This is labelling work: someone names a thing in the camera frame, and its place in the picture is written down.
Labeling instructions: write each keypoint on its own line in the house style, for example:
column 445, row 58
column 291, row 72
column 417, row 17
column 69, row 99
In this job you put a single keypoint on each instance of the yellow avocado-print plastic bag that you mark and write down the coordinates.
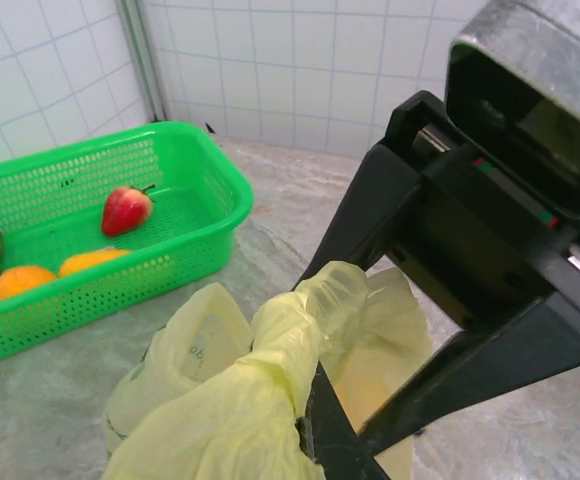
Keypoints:
column 230, row 400

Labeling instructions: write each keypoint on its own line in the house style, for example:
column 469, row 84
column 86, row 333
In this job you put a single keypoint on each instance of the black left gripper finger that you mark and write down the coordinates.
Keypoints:
column 340, row 440

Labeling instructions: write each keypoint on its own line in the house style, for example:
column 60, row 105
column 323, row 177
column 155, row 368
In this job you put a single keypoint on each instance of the aluminium corner post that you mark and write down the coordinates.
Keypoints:
column 142, row 60

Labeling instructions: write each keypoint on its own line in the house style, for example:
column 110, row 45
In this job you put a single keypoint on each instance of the fake orange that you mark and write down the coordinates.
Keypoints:
column 17, row 284

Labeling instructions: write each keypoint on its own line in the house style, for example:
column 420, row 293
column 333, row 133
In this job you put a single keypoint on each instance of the green plastic basket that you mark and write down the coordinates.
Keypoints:
column 195, row 165

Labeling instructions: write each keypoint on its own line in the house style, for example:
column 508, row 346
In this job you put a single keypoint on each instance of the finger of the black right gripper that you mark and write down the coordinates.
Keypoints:
column 370, row 210
column 495, row 365

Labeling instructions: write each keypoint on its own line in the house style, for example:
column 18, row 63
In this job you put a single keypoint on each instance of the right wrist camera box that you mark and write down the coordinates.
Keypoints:
column 530, row 75

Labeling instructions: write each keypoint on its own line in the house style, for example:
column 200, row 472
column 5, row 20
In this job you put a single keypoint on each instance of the red fake strawberry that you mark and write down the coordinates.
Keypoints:
column 125, row 210

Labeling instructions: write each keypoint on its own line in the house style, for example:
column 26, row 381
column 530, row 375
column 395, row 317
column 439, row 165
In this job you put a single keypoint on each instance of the long yellow fake mango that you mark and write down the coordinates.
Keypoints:
column 95, row 260

